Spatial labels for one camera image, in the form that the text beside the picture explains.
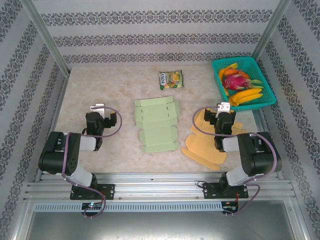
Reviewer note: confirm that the orange paper box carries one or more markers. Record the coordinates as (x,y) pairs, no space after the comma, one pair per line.
(200,147)

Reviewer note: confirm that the green paper box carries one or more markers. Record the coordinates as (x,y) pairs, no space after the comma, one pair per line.
(155,117)

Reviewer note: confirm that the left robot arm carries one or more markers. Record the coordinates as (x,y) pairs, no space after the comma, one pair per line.
(57,155)

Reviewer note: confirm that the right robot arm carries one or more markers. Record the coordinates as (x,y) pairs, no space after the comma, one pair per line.
(260,155)

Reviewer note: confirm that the yellow banana bunch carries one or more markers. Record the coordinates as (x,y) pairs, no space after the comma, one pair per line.
(246,96)

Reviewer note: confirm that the pink dragon fruit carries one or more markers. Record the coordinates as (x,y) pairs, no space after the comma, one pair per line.
(233,81)

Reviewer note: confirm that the orange yellow mango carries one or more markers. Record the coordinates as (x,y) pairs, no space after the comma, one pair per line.
(222,77)

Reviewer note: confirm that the orange fruit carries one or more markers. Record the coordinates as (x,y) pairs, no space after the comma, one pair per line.
(244,74)

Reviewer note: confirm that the small yellow fruit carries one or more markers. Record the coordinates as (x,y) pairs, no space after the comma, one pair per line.
(231,66)

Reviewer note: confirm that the teal plastic basket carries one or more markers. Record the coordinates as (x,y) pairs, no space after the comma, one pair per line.
(262,72)

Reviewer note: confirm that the green candy bag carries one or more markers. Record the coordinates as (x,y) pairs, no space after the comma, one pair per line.
(172,80)

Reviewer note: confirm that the grey metal panel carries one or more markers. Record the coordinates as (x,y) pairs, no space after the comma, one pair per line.
(160,227)

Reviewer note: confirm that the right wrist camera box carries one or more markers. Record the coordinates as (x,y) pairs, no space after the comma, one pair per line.
(224,106)

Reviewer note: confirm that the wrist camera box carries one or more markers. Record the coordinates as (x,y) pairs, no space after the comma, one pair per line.
(98,107)
(224,106)

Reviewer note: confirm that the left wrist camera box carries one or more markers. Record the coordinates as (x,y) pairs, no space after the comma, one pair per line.
(98,107)

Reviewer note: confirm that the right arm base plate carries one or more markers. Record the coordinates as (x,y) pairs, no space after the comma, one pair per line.
(210,191)

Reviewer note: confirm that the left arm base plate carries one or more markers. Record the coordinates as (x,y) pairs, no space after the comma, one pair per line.
(107,191)

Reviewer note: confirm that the aluminium mounting rail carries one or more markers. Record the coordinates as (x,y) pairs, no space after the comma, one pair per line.
(160,185)

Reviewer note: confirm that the aluminium frame post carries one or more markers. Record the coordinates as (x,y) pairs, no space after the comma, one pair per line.
(42,32)
(271,27)

